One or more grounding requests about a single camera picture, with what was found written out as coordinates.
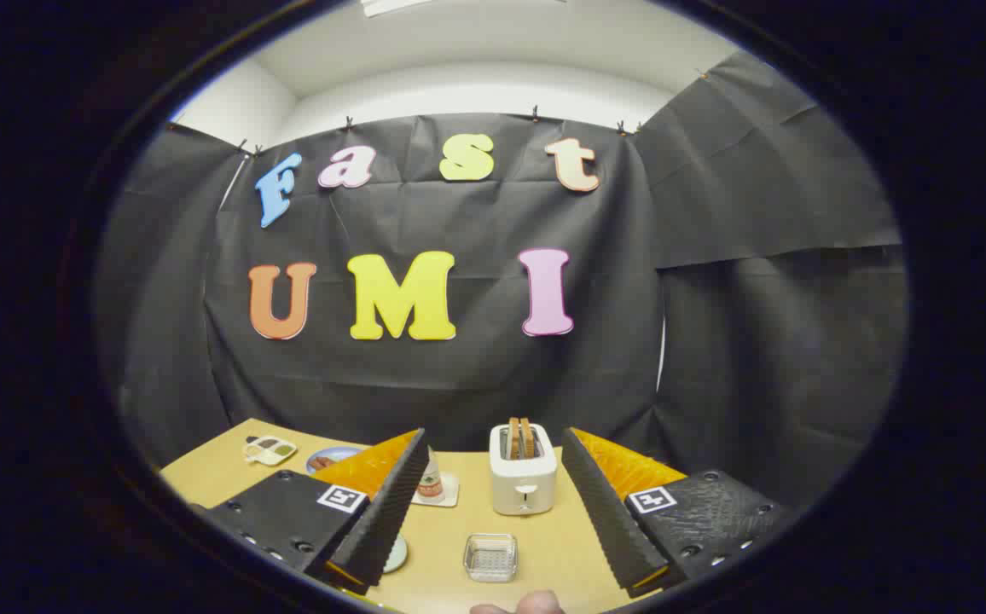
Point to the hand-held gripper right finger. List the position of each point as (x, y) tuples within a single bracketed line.
[(608, 520)]

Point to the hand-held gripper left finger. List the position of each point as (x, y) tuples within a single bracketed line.
[(386, 520)]

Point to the pale green plate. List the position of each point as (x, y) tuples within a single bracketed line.
[(397, 554)]

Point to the clear water bottle red cap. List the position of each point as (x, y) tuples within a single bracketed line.
[(431, 482)]

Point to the white square coaster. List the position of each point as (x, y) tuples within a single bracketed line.
[(449, 495)]

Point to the blue plate with food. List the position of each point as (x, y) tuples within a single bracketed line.
[(331, 457)]

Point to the white toaster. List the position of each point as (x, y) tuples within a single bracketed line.
[(523, 477)]

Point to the brown toast slice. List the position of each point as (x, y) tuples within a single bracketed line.
[(513, 437), (527, 437)]

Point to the small white divided dish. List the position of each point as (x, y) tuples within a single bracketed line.
[(269, 449)]

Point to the black backdrop cloth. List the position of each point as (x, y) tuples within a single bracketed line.
[(476, 375)]

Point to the ceiling light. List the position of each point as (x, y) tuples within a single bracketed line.
[(391, 5)]

